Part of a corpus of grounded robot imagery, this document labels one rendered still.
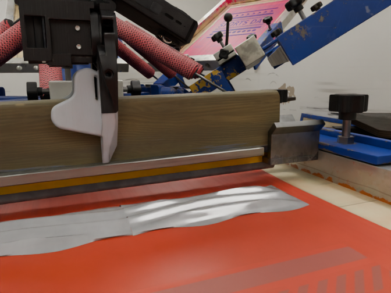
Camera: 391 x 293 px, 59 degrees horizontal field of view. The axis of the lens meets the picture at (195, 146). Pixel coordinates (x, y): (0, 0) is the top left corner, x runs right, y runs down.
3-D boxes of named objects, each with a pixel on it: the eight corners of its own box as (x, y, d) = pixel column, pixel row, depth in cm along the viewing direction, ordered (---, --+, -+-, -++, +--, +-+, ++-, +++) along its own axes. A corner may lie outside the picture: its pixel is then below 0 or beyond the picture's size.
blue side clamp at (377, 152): (405, 205, 39) (413, 143, 38) (372, 212, 37) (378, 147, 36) (262, 152, 66) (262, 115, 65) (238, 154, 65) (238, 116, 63)
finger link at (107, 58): (95, 115, 35) (89, 29, 35) (113, 114, 36) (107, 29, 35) (100, 112, 31) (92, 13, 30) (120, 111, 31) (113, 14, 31)
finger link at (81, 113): (55, 167, 34) (47, 71, 33) (117, 161, 36) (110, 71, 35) (54, 170, 31) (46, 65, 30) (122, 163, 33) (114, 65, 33)
